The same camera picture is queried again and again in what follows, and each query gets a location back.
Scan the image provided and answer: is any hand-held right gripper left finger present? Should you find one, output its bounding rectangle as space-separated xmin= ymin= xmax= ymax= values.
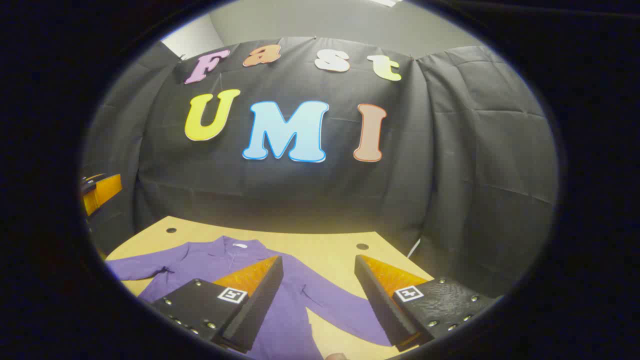
xmin=149 ymin=255 xmax=285 ymax=355

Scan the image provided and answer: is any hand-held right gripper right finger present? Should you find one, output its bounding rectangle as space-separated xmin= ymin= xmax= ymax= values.
xmin=354 ymin=254 xmax=501 ymax=353

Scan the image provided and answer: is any black backdrop cloth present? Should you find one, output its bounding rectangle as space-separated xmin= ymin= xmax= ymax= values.
xmin=81 ymin=36 xmax=559 ymax=298

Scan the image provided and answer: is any purple button shirt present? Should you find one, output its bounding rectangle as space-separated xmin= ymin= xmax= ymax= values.
xmin=106 ymin=236 xmax=393 ymax=360

